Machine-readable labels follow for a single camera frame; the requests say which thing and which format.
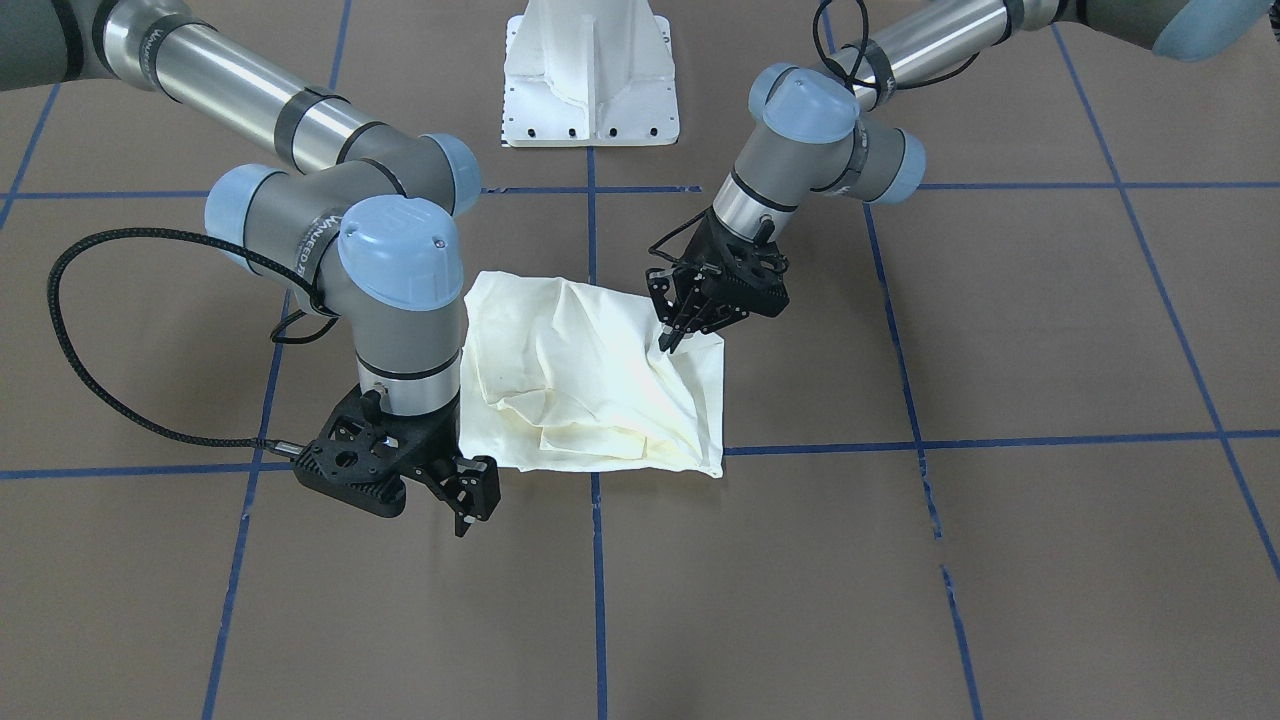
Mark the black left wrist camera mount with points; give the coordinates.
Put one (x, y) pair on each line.
(746, 274)

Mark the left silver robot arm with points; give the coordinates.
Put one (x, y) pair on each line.
(815, 132)

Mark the cream long-sleeve cat shirt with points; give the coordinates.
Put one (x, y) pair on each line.
(566, 376)

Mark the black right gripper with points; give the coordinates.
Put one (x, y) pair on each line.
(436, 446)

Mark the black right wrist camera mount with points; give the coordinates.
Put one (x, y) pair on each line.
(363, 453)

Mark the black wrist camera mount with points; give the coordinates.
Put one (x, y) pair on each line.
(746, 274)
(363, 453)

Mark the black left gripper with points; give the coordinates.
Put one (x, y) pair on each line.
(706, 254)

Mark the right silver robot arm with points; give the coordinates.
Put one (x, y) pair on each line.
(358, 224)

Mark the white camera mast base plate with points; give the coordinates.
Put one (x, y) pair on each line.
(589, 74)

